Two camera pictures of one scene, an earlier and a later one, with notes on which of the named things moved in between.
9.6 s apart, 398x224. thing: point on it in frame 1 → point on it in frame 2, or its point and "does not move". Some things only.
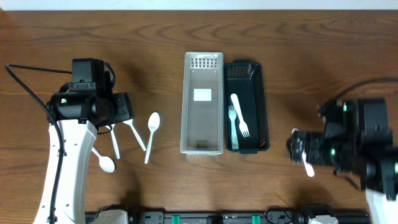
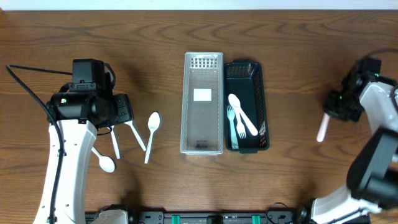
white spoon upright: x=153 y=122 does not move
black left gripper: x=123 y=107 does not move
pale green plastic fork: x=232 y=116 does not move
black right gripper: x=298 y=145 → x=337 y=106
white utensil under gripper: x=115 y=143 does not move
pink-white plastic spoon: x=310 y=170 → x=235 y=101
